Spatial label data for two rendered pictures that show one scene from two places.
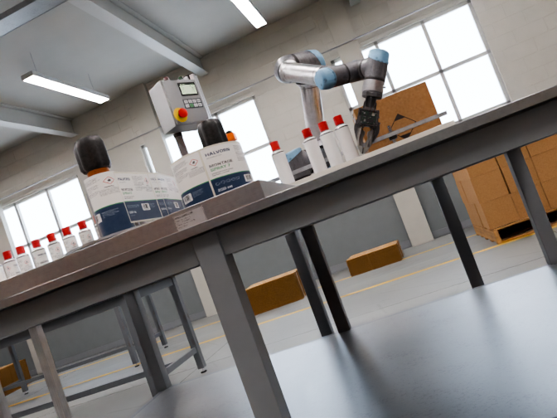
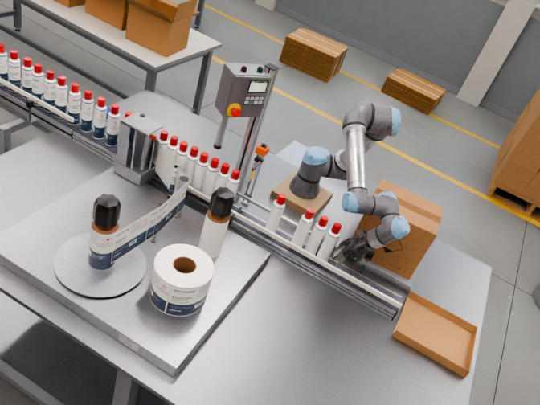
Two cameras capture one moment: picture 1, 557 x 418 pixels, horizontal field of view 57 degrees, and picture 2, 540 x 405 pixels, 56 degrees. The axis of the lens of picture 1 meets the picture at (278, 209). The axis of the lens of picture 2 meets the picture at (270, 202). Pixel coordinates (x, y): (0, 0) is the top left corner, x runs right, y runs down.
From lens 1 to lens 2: 154 cm
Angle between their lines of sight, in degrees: 39
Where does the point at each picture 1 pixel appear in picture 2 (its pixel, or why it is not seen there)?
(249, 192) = (167, 367)
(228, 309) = (120, 394)
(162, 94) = (229, 84)
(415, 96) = (419, 237)
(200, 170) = (165, 292)
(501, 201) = (523, 171)
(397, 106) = not seen: hidden behind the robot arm
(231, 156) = (193, 295)
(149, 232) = (103, 325)
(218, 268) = (125, 380)
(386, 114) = not seen: hidden behind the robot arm
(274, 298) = (305, 63)
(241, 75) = not seen: outside the picture
